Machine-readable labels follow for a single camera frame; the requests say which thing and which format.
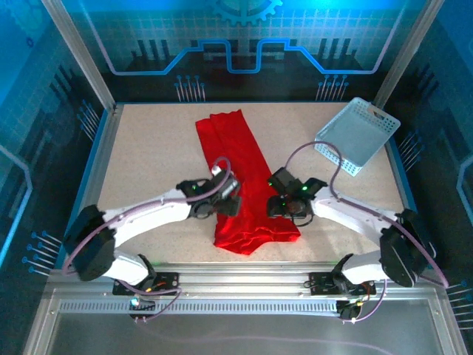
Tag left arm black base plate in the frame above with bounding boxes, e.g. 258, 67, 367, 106
112, 271, 182, 297

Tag aluminium frame post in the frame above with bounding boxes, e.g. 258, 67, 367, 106
372, 0, 447, 109
39, 0, 118, 112

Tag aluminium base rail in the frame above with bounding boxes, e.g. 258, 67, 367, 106
47, 260, 448, 300

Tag light blue perforated plastic basket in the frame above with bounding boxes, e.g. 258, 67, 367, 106
313, 96, 402, 178

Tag slotted grey cable duct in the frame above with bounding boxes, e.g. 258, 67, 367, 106
58, 299, 347, 316

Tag blue table border trim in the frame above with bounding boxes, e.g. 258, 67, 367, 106
55, 100, 438, 271

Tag aluminium table side rail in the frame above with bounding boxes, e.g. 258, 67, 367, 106
61, 104, 125, 269
384, 140, 433, 267

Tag red t-shirt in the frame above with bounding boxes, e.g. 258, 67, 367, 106
194, 109, 301, 256

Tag grey metal sheet panel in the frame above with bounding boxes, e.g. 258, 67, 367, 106
24, 291, 469, 355

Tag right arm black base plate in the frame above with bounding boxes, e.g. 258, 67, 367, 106
308, 271, 378, 297

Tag small black electronics module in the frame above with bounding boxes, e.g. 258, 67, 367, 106
338, 300, 362, 322
128, 300, 157, 322

